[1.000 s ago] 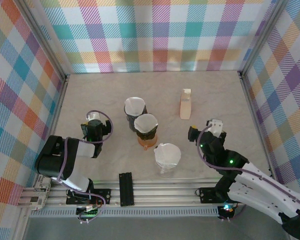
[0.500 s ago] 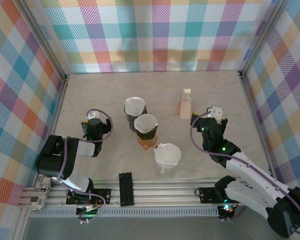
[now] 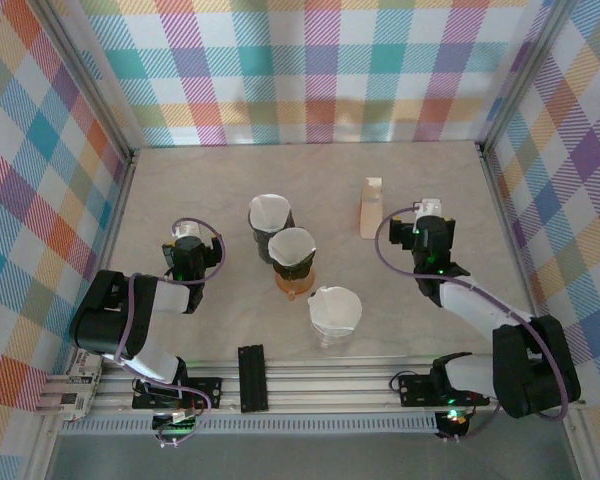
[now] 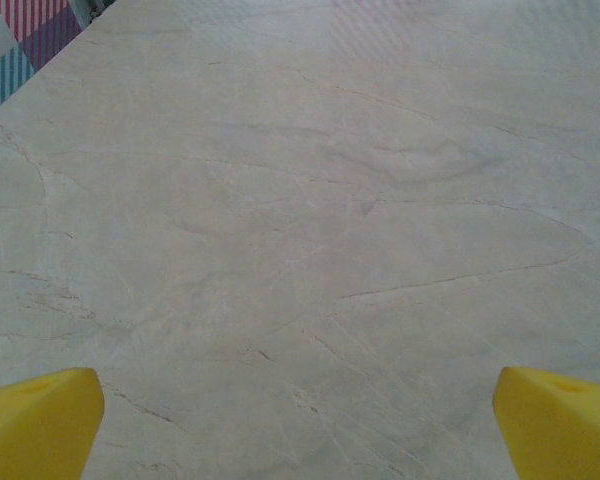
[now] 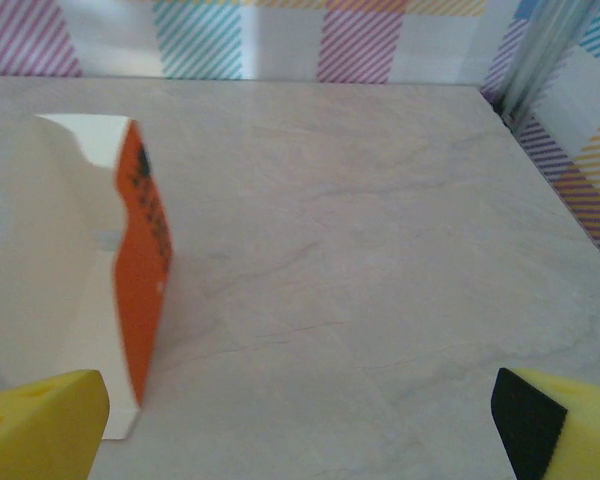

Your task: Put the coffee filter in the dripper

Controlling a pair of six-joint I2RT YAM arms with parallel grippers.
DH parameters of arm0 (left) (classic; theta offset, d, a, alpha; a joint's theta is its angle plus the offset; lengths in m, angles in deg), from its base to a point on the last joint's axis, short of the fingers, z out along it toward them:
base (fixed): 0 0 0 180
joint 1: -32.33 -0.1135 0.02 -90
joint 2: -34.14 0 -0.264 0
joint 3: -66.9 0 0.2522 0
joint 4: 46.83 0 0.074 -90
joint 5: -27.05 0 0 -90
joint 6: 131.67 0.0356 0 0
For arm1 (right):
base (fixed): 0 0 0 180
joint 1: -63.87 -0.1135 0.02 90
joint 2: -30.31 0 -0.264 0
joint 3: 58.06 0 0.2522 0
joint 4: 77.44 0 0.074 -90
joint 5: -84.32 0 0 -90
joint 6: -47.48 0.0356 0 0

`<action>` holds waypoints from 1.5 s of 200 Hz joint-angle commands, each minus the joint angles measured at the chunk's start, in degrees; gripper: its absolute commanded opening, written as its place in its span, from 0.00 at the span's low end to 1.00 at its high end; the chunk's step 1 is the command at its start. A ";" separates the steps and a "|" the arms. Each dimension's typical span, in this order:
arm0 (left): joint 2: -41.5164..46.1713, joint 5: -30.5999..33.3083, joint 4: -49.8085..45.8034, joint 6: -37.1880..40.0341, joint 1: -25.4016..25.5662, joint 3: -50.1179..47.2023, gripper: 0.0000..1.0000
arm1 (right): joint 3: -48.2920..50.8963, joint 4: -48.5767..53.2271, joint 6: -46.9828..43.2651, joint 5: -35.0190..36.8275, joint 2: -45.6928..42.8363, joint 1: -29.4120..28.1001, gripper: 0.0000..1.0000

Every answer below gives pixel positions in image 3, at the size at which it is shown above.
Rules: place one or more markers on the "smoky grey glass server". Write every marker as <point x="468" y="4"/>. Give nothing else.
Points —
<point x="261" y="250"/>

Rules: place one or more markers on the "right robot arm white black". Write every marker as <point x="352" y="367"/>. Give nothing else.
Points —
<point x="530" y="370"/>

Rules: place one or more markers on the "white paper coffee filter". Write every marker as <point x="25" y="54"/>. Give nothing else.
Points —
<point x="292" y="247"/>
<point x="270" y="212"/>
<point x="335" y="307"/>

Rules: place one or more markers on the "black rail bracket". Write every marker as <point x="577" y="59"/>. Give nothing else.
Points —
<point x="252" y="380"/>

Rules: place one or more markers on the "aluminium side rail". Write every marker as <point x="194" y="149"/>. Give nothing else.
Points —
<point x="106" y="250"/>
<point x="499" y="200"/>

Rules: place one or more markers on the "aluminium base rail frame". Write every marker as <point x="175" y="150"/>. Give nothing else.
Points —
<point x="330" y="385"/>

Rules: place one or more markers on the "printed label sheet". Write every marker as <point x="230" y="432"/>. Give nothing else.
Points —
<point x="82" y="380"/>

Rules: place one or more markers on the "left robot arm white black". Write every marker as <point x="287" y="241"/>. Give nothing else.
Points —
<point x="100" y="310"/>

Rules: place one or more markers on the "grey coffee dripper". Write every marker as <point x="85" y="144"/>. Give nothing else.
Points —
<point x="287" y="232"/>

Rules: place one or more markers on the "clear glass server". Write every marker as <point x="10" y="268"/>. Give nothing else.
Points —
<point x="335" y="345"/>

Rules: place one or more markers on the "controller board with LED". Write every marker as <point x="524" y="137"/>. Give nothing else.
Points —
<point x="177" y="425"/>
<point x="452" y="422"/>

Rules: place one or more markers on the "aluminium corner post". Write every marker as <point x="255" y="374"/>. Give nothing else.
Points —
<point x="99" y="85"/>
<point x="523" y="75"/>

